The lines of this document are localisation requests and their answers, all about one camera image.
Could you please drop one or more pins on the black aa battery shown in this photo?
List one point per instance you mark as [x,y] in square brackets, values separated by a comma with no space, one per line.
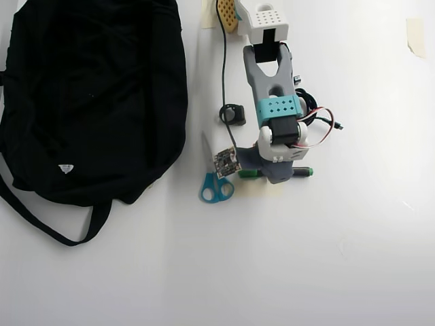
[297,79]

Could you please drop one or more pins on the green marker with black barrel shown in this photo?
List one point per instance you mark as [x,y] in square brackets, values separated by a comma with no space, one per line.
[249,173]

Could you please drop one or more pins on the bare camera circuit board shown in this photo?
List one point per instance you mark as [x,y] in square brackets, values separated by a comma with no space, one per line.
[226,162]

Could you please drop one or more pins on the beige tape piece torn corner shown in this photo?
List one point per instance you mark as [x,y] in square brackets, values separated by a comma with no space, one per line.
[416,34]

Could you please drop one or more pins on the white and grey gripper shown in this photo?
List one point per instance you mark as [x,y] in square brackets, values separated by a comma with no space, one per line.
[279,176]

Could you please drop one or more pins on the beige tape piece by base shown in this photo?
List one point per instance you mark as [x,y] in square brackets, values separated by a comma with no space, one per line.
[206,17]

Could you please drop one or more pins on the black fabric bag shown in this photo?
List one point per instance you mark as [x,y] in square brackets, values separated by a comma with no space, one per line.
[95,102]

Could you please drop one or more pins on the long beige tape strip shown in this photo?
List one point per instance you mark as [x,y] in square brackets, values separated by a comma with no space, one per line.
[258,192]

